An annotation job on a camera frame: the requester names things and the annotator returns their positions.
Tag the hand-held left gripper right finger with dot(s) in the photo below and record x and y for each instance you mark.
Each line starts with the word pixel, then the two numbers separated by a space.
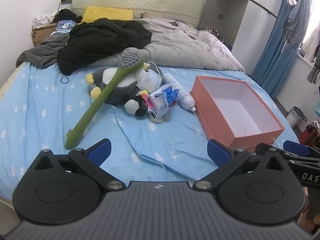
pixel 217 152

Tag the dark curtain rail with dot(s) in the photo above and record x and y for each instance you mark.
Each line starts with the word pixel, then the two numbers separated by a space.
pixel 265 8

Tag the small panda plush toy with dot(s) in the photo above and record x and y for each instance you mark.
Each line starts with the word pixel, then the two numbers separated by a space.
pixel 131 106

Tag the white hanging garment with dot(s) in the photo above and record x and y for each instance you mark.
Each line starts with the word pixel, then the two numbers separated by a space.
pixel 312 45

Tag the grey-blue hanging shirt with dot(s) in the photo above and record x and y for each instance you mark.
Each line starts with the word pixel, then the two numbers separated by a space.
pixel 297 22

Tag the blue face mask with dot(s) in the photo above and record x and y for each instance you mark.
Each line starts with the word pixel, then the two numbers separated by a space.
pixel 150 78

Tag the black power strip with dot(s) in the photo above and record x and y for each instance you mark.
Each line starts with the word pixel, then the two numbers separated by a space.
pixel 66 1

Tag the red box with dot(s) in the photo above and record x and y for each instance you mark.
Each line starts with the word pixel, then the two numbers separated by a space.
pixel 308 135

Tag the blue cartoon printed bag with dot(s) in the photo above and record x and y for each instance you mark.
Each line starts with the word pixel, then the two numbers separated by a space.
pixel 65 26

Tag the grey wall switch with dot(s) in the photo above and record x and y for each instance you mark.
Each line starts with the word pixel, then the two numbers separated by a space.
pixel 220 16

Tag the brown cardboard carton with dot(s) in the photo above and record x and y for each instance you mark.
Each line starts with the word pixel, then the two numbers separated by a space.
pixel 40 35

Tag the dark grey blanket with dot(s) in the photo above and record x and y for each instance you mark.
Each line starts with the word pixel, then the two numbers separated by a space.
pixel 37 52

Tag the black clothing pile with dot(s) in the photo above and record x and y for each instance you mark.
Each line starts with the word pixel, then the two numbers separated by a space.
pixel 100 40

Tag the grey penguin plush toy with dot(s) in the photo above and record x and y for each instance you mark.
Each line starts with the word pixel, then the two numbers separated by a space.
pixel 125 90

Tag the blue curtain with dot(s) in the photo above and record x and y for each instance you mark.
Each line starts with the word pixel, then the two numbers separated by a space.
pixel 275 55

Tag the grey duvet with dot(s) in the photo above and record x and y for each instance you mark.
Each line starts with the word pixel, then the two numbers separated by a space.
pixel 187 47

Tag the person's right forearm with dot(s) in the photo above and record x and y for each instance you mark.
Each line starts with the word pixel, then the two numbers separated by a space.
pixel 311 226

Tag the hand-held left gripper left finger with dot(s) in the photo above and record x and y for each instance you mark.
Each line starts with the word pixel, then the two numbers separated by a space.
pixel 101 151

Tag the yellow pillow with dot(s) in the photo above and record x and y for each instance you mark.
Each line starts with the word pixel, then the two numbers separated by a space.
pixel 105 13

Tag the blue printed plastic bag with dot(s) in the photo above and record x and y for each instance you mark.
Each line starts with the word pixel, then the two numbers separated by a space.
pixel 170 93

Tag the clear plastic bag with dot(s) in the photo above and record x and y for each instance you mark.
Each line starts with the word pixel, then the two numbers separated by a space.
pixel 160 105

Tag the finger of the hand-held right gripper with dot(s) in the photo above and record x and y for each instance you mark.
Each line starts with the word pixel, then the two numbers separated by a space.
pixel 261 147
pixel 296 148

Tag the orange cardboard box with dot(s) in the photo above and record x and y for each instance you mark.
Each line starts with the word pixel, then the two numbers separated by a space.
pixel 225 127

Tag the light blue bed sheet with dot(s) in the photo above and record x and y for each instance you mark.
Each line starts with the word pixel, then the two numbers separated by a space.
pixel 37 110

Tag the cream padded headboard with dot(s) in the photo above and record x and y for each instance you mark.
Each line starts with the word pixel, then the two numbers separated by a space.
pixel 137 0

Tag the black garment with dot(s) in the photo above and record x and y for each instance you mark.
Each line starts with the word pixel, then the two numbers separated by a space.
pixel 66 15

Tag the row of cosmetic bottles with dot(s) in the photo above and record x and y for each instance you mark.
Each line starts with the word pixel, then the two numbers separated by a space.
pixel 213 31

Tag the clear tape roll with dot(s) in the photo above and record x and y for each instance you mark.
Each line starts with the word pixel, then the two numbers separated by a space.
pixel 156 119

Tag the white crumpled cloth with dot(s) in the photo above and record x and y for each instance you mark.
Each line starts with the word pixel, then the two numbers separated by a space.
pixel 43 18

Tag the white spray bottle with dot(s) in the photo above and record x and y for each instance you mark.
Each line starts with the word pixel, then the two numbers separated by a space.
pixel 185 97

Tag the white trash bin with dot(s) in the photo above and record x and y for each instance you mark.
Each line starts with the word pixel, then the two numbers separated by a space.
pixel 293 118

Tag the striped hanging garment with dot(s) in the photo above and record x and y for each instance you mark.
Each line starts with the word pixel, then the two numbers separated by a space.
pixel 313 75

